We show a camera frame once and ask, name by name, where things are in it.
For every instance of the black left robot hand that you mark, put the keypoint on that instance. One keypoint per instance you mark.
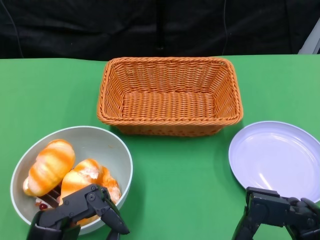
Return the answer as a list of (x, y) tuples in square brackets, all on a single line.
[(75, 207)]

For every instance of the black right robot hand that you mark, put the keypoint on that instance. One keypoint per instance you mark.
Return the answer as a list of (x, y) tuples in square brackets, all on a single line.
[(270, 210)]

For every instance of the chocolate cake slice with cherry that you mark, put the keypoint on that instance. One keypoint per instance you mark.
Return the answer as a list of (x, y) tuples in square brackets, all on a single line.
[(51, 197)]

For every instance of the orange striped bread roll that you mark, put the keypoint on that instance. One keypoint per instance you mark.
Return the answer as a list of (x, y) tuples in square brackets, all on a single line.
[(50, 167), (85, 175)]

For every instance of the pale green bowl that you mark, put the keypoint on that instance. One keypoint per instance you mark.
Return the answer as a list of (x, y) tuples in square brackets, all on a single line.
[(100, 145)]

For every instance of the lavender plate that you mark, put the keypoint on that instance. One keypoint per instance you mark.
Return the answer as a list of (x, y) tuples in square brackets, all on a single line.
[(272, 155)]

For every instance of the orange woven basket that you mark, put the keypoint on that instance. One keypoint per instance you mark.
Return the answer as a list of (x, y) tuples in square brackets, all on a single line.
[(170, 105)]

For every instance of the black backdrop curtain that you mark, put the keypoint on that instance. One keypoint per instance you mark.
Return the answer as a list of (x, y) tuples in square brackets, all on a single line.
[(75, 27)]

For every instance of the black vertical pole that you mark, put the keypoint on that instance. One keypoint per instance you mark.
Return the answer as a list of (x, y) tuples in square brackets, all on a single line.
[(160, 25)]

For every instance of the white frame piece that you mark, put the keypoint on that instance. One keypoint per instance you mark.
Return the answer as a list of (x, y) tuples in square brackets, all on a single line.
[(311, 42)]

